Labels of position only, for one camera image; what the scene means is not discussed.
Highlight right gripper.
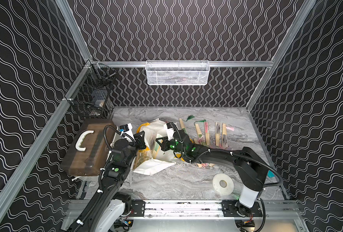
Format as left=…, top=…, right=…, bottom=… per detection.
left=155, top=135, right=186, bottom=156

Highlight white tote bag yellow handles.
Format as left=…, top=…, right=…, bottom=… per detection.
left=132, top=119, right=181, bottom=176

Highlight grey paper folding fan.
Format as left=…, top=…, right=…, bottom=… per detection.
left=215, top=122, right=221, bottom=147

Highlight teal folding fan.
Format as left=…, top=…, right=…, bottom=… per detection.
left=267, top=171, right=275, bottom=178

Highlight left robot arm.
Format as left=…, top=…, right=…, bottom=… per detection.
left=66, top=124, right=147, bottom=232

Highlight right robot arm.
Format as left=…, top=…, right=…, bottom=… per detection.
left=156, top=130, right=283, bottom=217

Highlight brown lidded storage box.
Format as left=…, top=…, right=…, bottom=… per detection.
left=60, top=119, right=116, bottom=177

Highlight white tape roll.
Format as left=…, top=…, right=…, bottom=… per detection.
left=212, top=174, right=234, bottom=196

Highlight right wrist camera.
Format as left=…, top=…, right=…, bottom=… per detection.
left=164, top=122, right=175, bottom=140

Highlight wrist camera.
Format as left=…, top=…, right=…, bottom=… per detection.
left=119, top=123, right=134, bottom=141
left=164, top=122, right=175, bottom=140

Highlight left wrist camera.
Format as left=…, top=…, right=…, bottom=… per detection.
left=119, top=123, right=134, bottom=141

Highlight black wire wall basket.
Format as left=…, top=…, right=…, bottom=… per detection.
left=64, top=60, right=118, bottom=119

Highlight white wire wall basket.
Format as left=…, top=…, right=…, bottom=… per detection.
left=145, top=60, right=210, bottom=86

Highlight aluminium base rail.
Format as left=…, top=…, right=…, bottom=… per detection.
left=61, top=194, right=308, bottom=232

